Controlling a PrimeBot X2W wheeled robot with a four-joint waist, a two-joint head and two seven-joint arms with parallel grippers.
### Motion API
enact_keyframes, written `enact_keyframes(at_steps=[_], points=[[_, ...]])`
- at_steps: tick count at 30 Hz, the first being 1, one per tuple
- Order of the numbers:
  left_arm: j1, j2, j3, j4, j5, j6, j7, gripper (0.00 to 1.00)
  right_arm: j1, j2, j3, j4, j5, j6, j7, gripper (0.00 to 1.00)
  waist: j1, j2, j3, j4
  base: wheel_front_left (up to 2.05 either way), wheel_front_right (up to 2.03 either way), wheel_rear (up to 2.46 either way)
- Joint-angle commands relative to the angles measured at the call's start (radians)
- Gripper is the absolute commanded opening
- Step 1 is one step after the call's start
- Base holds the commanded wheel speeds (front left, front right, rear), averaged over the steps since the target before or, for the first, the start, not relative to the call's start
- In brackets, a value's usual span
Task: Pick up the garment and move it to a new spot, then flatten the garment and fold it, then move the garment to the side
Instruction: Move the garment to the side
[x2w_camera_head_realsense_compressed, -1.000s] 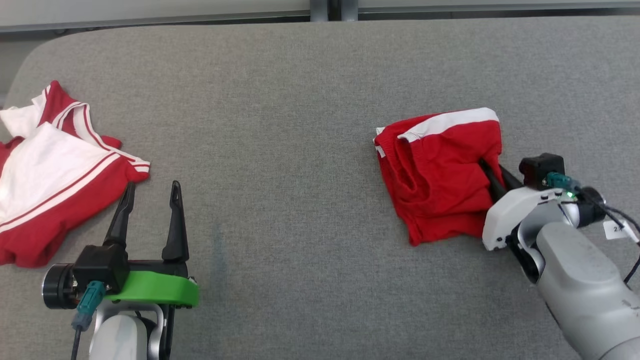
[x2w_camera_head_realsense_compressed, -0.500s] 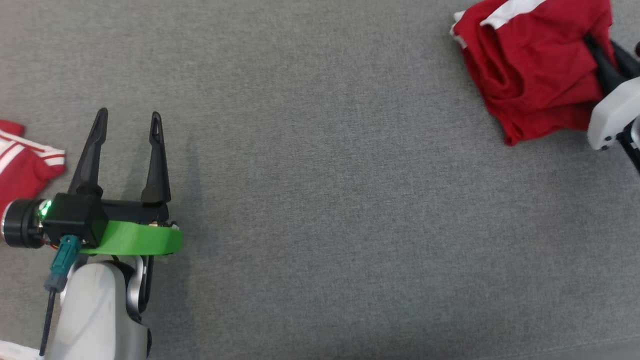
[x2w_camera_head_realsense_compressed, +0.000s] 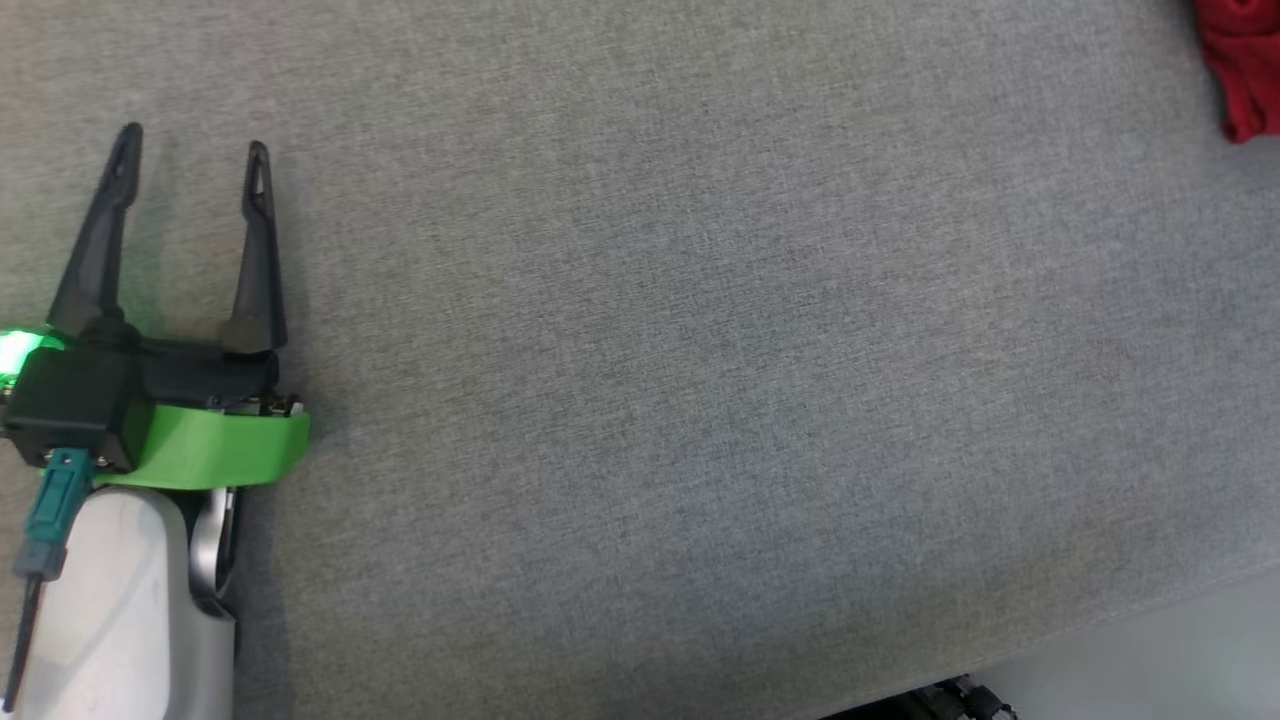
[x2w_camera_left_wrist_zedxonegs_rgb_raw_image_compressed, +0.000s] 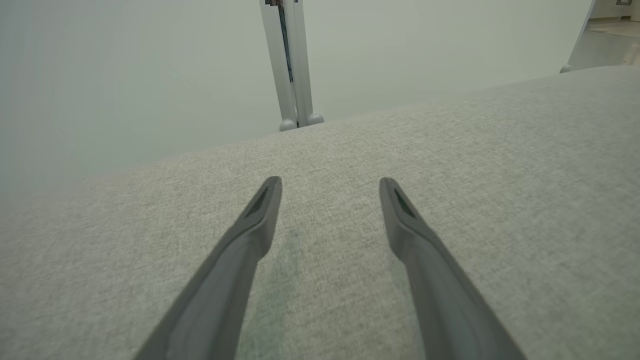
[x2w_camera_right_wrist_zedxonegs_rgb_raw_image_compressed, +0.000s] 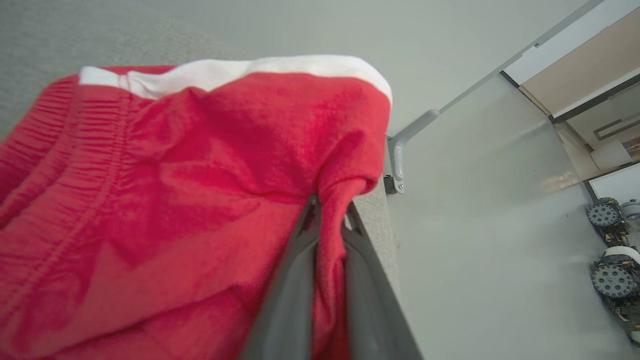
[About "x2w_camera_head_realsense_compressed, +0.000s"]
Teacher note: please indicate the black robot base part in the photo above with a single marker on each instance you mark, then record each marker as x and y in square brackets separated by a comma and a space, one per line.
[940, 700]

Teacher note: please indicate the red printed t-shirt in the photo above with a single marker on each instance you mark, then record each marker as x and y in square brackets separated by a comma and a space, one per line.
[1245, 60]

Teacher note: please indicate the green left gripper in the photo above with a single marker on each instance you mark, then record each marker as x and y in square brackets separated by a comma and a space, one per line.
[220, 445]

